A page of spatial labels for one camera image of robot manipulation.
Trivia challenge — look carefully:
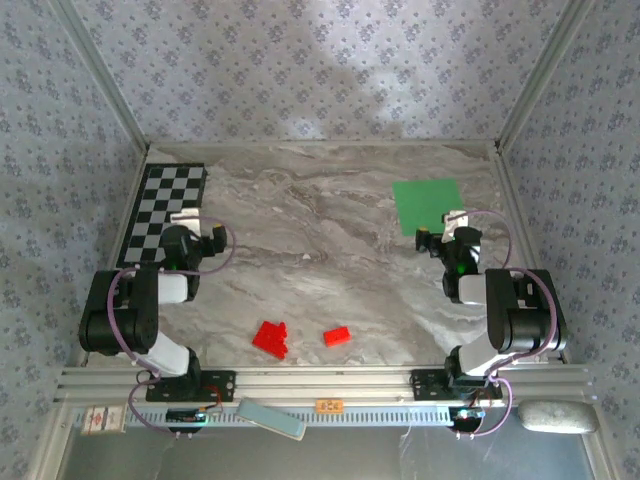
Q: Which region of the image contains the red white sticker card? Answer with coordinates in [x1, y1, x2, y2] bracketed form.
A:
[79, 405, 127, 436]

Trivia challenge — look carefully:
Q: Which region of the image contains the red toy brick cluster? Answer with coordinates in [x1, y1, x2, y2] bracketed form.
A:
[251, 320, 291, 360]

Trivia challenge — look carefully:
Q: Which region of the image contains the left small circuit board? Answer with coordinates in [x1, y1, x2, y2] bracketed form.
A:
[165, 407, 209, 427]

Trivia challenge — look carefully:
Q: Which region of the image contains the grey stone-like pouch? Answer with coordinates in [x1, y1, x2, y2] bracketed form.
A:
[516, 399, 599, 435]

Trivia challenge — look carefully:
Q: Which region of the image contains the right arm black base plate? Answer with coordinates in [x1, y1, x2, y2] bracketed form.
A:
[409, 368, 504, 402]

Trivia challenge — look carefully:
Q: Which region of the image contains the grey-blue flat block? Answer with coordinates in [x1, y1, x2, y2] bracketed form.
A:
[234, 397, 308, 442]

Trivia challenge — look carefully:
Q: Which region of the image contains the black grey checkerboard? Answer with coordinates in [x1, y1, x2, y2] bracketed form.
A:
[115, 163, 209, 269]

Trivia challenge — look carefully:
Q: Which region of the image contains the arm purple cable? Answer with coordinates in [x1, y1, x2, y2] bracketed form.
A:
[447, 208, 559, 441]
[107, 215, 238, 440]

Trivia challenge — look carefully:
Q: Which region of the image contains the aluminium frame rail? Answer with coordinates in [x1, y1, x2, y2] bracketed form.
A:
[53, 363, 597, 404]

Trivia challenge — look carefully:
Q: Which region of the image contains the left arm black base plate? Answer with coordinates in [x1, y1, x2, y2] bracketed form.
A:
[145, 369, 237, 403]

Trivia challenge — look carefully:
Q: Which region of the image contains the right small circuit board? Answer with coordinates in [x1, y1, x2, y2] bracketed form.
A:
[452, 406, 487, 424]

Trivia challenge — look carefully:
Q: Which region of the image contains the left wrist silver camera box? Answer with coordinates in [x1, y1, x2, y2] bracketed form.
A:
[169, 208, 202, 237]

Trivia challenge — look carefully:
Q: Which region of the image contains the small red toy brick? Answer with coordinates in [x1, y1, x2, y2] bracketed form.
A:
[322, 325, 352, 348]

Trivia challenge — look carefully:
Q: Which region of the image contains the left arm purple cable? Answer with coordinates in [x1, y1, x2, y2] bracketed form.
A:
[107, 215, 238, 440]

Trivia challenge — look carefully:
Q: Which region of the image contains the grey slotted cable duct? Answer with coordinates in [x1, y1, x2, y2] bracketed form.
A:
[124, 404, 457, 429]

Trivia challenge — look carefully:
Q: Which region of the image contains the small circuit board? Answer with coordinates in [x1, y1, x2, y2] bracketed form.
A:
[165, 407, 209, 427]
[452, 406, 487, 424]

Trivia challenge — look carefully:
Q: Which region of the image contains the green square paper sheet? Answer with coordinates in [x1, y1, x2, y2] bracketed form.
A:
[392, 178, 466, 237]

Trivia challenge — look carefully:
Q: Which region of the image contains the aluminium frame post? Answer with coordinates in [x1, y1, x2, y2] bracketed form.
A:
[493, 0, 597, 152]
[49, 0, 152, 152]

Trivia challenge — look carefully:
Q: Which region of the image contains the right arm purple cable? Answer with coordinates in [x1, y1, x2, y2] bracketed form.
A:
[447, 208, 559, 441]

